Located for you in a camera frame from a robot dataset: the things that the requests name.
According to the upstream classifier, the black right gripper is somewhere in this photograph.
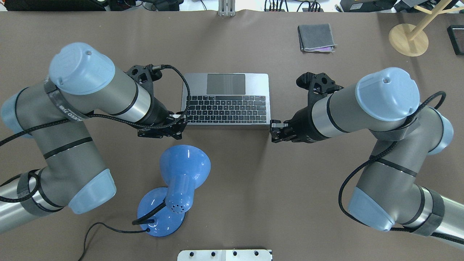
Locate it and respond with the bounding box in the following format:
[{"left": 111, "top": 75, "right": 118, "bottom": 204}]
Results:
[{"left": 270, "top": 106, "right": 328, "bottom": 143}]

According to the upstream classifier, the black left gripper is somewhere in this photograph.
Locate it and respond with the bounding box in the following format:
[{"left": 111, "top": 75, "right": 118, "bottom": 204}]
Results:
[{"left": 137, "top": 97, "right": 188, "bottom": 140}]

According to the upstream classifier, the grey laptop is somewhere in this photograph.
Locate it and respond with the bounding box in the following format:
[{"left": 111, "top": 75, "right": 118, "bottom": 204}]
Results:
[{"left": 181, "top": 73, "right": 271, "bottom": 126}]

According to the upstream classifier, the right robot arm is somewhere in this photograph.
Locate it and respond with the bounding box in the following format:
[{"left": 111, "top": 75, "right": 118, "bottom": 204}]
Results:
[{"left": 270, "top": 67, "right": 463, "bottom": 248}]

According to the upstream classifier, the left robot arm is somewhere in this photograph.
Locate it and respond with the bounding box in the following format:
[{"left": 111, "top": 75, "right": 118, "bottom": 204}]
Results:
[{"left": 1, "top": 42, "right": 187, "bottom": 233}]

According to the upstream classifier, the blue desk lamp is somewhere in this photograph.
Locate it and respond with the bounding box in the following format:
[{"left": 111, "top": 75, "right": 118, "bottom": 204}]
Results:
[{"left": 132, "top": 144, "right": 211, "bottom": 237}]

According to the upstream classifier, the folded grey cloth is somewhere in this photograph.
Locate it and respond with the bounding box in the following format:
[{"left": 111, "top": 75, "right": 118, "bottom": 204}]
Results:
[{"left": 297, "top": 23, "right": 336, "bottom": 53}]

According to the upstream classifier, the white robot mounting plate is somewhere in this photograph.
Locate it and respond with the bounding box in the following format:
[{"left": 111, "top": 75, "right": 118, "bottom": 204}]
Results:
[{"left": 177, "top": 249, "right": 274, "bottom": 261}]

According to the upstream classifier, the wooden cup stand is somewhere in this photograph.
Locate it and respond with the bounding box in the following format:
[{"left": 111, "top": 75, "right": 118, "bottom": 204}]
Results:
[{"left": 388, "top": 0, "right": 464, "bottom": 57}]

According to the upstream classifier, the black tray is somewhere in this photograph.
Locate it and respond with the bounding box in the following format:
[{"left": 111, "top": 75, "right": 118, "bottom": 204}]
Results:
[{"left": 447, "top": 25, "right": 464, "bottom": 55}]

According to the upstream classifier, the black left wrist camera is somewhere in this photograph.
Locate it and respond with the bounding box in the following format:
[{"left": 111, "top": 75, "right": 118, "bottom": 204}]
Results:
[{"left": 126, "top": 64, "right": 162, "bottom": 93}]

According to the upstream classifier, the black lamp power cable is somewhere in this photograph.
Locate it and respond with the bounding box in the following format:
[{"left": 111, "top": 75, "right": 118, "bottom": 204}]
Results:
[{"left": 78, "top": 222, "right": 150, "bottom": 261}]

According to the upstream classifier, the aluminium frame post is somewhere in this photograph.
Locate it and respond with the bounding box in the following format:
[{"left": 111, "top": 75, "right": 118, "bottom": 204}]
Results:
[{"left": 218, "top": 0, "right": 236, "bottom": 17}]

